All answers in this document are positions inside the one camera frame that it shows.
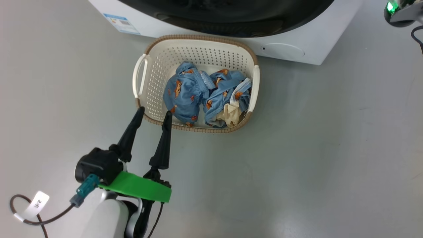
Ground white cable tag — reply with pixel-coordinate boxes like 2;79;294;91
13;191;50;222

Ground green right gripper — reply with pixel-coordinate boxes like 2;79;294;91
384;0;423;27

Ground teal cable connector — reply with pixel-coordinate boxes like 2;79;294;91
69;174;99;208

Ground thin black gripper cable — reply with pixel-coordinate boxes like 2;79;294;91
147;202;165;238

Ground black camera cable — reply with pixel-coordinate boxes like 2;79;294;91
9;194;78;238

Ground white front-load washing machine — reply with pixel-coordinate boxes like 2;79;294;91
89;0;364;65

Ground round white filter cover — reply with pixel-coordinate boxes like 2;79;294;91
260;43;305;61

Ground cream perforated laundry basket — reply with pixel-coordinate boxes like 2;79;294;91
132;34;260;134

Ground blue printed ribbed-waist pants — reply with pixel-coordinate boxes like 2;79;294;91
163;61;216;127

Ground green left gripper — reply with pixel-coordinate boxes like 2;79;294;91
98;106;173;203

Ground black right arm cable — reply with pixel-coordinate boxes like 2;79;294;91
411;26;423;55

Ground blue energy label sticker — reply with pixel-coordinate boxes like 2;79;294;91
103;13;141;35

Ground cream cloth garment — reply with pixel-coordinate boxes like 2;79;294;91
215;101;244;128

